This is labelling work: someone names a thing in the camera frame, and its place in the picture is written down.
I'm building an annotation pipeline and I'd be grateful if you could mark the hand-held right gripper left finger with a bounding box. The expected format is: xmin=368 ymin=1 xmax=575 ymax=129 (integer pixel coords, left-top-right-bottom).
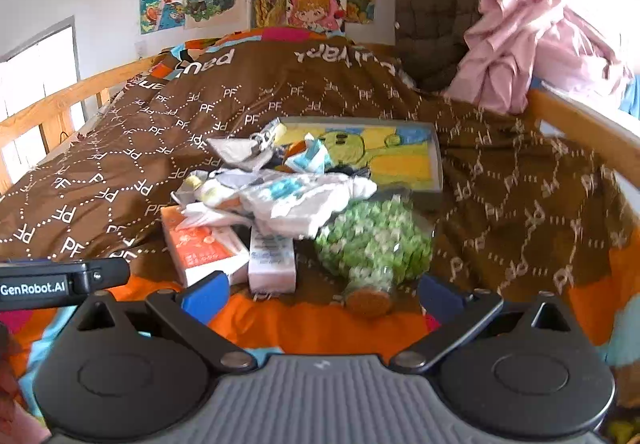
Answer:
xmin=67 ymin=270 xmax=256 ymax=373

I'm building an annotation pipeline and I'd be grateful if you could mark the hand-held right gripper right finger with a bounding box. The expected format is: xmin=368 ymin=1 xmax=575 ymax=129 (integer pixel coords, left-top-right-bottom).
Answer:
xmin=389 ymin=273 xmax=576 ymax=373

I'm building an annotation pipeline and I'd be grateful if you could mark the pastel striped white cloth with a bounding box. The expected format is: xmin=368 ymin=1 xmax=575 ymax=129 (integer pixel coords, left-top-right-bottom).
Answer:
xmin=172 ymin=169 xmax=378 ymax=240

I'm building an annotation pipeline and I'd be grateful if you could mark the colourful picture tray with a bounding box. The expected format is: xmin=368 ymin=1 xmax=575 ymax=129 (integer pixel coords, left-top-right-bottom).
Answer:
xmin=272 ymin=118 xmax=445 ymax=197

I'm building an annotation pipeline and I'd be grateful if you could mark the grey drawstring pouch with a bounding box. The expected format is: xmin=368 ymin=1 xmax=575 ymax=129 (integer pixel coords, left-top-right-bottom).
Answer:
xmin=207 ymin=121 xmax=276 ymax=172

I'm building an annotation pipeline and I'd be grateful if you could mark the blue white striped cloth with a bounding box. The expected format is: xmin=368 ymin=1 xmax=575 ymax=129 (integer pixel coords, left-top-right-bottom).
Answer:
xmin=287 ymin=134 xmax=333 ymax=175

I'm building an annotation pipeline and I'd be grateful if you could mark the orange and white box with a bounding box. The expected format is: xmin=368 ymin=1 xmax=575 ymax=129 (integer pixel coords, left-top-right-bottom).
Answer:
xmin=161 ymin=205 xmax=251 ymax=289

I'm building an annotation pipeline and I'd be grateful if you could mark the white box with blue print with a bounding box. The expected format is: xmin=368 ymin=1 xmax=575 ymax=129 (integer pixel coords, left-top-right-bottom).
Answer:
xmin=248 ymin=226 xmax=297 ymax=295

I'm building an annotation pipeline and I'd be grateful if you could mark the glass jar of green stars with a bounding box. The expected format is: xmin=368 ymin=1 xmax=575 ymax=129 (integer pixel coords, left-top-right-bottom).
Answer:
xmin=315 ymin=198 xmax=435 ymax=320

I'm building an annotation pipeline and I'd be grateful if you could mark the brown printed blanket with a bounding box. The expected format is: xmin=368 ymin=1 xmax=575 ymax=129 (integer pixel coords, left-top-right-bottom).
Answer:
xmin=0 ymin=26 xmax=640 ymax=407

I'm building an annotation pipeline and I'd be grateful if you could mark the window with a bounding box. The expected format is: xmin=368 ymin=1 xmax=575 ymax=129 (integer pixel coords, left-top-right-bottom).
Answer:
xmin=0 ymin=16 xmax=86 ymax=175

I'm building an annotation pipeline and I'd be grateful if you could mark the pink cloth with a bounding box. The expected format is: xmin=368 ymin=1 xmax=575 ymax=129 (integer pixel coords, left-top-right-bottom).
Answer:
xmin=447 ymin=0 xmax=633 ymax=115

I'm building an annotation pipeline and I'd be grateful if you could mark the wooden slatted bed rail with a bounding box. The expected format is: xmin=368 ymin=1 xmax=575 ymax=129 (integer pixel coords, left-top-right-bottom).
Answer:
xmin=0 ymin=55 xmax=161 ymax=195

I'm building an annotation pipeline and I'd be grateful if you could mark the plain wooden bed rail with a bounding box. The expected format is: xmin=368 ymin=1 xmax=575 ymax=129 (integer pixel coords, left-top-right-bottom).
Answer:
xmin=527 ymin=89 xmax=640 ymax=185

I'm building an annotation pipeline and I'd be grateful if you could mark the pink framed girl wall poster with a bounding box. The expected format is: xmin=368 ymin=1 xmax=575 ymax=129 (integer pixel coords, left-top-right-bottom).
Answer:
xmin=286 ymin=0 xmax=347 ymax=32

